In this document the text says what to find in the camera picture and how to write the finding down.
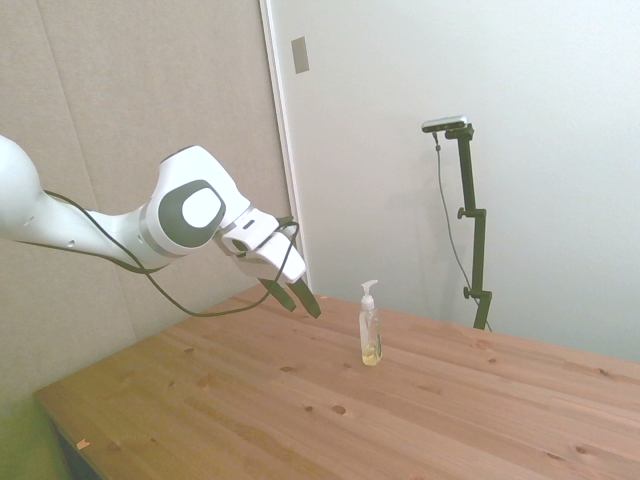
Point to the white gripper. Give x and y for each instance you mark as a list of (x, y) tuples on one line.
[(280, 262)]

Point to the clear sanitizer pump bottle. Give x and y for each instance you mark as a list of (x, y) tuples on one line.
[(371, 335)]

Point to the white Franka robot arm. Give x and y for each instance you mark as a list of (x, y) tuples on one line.
[(195, 210)]

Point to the orange paper scrap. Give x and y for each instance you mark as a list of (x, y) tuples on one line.
[(83, 443)]

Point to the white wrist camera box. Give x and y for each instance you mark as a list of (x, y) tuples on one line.
[(242, 240)]

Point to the white vertical wall trim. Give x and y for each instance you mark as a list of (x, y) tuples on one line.
[(282, 125)]

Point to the black jointed camera stand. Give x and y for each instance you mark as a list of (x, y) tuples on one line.
[(475, 240)]

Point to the grey exterior camera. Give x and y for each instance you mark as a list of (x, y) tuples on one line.
[(445, 123)]

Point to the grey wall plate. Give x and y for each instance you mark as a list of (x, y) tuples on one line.
[(300, 55)]

